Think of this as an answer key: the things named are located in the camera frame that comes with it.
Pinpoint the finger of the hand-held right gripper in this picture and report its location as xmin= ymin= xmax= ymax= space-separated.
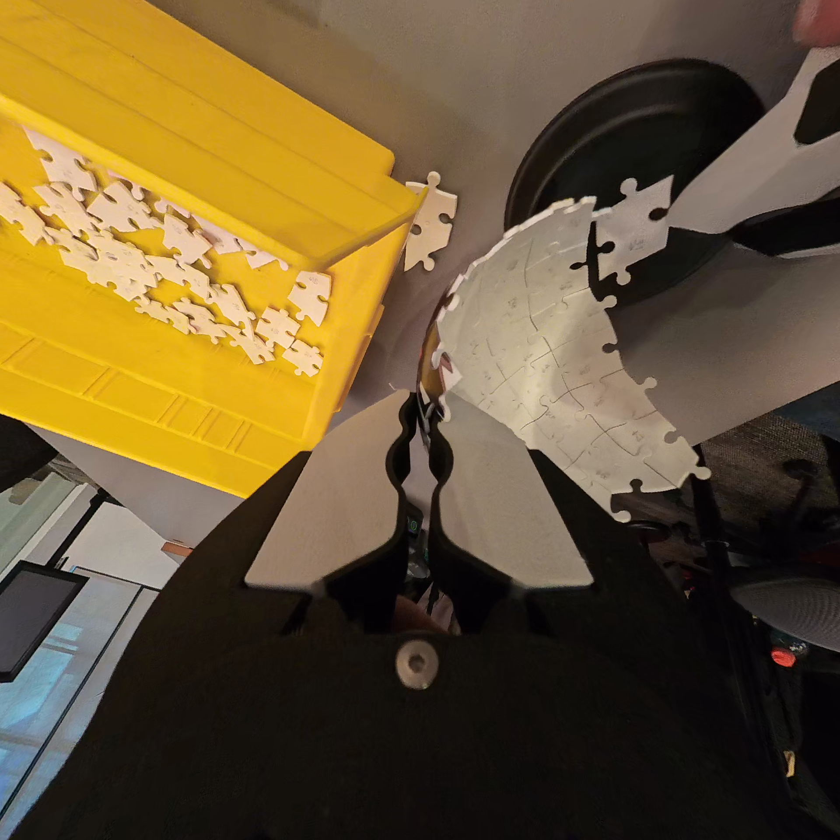
xmin=666 ymin=46 xmax=840 ymax=235
xmin=728 ymin=199 xmax=840 ymax=260

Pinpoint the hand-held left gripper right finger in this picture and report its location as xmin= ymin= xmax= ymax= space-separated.
xmin=427 ymin=394 xmax=597 ymax=601

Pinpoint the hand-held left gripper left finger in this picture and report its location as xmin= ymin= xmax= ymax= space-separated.
xmin=244 ymin=388 xmax=421 ymax=601

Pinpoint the black round ball stand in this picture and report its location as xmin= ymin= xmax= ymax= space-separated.
xmin=505 ymin=58 xmax=769 ymax=309

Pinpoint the white curved puzzle piece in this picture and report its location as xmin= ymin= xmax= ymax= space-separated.
xmin=587 ymin=177 xmax=677 ymax=286
xmin=402 ymin=172 xmax=458 ymax=273

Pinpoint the partly built puzzle ball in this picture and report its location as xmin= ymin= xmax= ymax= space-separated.
xmin=420 ymin=197 xmax=713 ymax=524

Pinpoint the pile of white puzzle pieces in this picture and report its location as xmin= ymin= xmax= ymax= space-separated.
xmin=0 ymin=125 xmax=333 ymax=379

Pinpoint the yellow plastic bin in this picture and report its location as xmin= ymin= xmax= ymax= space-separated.
xmin=0 ymin=0 xmax=431 ymax=500

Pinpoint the person's right hand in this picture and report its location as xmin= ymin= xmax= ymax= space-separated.
xmin=791 ymin=0 xmax=840 ymax=47

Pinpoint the grey mesh office chair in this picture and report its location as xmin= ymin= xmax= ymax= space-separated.
xmin=696 ymin=412 xmax=840 ymax=647

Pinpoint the black monitor screen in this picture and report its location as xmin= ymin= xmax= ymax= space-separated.
xmin=0 ymin=561 xmax=90 ymax=683

